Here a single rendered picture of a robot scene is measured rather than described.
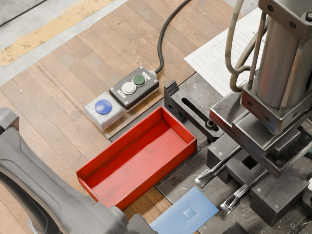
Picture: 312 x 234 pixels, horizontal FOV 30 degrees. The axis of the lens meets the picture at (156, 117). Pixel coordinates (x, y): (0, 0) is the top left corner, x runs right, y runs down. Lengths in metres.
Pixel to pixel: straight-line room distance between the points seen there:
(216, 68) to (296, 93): 0.54
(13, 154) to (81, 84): 0.58
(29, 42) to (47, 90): 1.28
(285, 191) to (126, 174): 0.35
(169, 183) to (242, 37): 0.45
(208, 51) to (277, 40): 0.66
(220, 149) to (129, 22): 0.48
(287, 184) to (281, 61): 0.42
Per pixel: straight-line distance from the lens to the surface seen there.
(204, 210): 1.18
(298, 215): 1.31
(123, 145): 1.33
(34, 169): 0.90
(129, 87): 1.39
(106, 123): 1.36
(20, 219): 1.32
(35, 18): 2.82
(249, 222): 1.28
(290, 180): 1.24
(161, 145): 1.34
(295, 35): 0.80
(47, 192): 0.90
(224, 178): 1.29
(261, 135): 1.05
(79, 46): 1.52
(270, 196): 1.22
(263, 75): 0.93
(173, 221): 1.17
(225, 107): 1.12
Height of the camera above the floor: 2.09
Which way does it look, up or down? 59 degrees down
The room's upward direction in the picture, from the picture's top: 3 degrees counter-clockwise
